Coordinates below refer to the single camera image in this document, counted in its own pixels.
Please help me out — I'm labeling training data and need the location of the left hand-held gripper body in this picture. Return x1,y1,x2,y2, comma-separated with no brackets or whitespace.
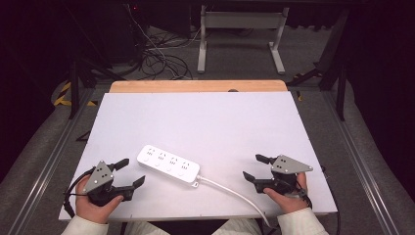
82,160,136,208

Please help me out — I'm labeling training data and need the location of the person's right hand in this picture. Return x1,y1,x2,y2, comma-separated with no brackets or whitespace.
262,171,309,215

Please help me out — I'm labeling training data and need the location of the tangle of floor cables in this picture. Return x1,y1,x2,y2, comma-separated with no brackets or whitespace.
124,3,204,81

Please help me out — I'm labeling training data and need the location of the black metal stand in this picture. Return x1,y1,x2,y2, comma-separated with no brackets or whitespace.
286,9,349,122
64,58,127,120

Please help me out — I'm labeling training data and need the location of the wooden table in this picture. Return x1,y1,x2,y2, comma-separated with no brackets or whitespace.
109,79,289,94

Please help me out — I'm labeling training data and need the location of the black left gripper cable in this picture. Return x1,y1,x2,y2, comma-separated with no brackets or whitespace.
63,165,96,219

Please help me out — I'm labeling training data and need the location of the aluminium floor rail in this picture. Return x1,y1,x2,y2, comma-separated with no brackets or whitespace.
7,87,96,235
320,90,401,235

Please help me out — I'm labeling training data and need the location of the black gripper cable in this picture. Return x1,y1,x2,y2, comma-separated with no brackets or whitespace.
294,180,314,210
63,165,96,219

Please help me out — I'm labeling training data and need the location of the white metal stand frame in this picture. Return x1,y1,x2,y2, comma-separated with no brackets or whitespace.
196,4,291,75

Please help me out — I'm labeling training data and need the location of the person's left hand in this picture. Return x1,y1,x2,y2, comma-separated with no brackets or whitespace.
74,173,125,225

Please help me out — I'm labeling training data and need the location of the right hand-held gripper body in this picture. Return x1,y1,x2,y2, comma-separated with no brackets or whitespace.
253,154,314,199

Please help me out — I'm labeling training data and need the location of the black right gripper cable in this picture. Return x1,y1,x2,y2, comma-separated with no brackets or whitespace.
294,180,314,210

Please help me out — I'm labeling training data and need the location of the white power strip cable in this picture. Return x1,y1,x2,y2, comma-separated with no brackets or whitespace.
195,174,274,229

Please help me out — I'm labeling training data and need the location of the white power strip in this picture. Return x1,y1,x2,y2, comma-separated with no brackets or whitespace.
135,144,202,189

